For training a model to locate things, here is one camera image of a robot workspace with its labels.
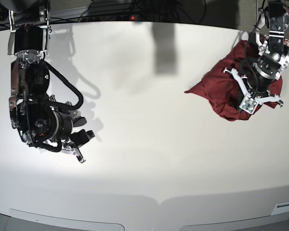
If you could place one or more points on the dark red long-sleeve shirt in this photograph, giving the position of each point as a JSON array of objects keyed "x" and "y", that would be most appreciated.
[{"x": 220, "y": 89}]

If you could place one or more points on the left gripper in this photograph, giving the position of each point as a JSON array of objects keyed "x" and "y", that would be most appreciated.
[{"x": 256, "y": 86}]

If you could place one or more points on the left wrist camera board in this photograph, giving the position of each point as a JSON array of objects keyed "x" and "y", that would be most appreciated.
[{"x": 248, "y": 104}]

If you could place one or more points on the power strip with red switch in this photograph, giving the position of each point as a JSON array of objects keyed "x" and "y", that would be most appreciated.
[{"x": 120, "y": 17}]

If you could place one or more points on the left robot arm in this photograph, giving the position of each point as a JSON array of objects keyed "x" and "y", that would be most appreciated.
[{"x": 269, "y": 35}]

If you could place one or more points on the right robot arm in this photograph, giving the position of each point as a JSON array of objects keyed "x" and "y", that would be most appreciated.
[{"x": 30, "y": 73}]

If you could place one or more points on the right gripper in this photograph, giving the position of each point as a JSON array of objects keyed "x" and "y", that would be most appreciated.
[{"x": 55, "y": 133}]

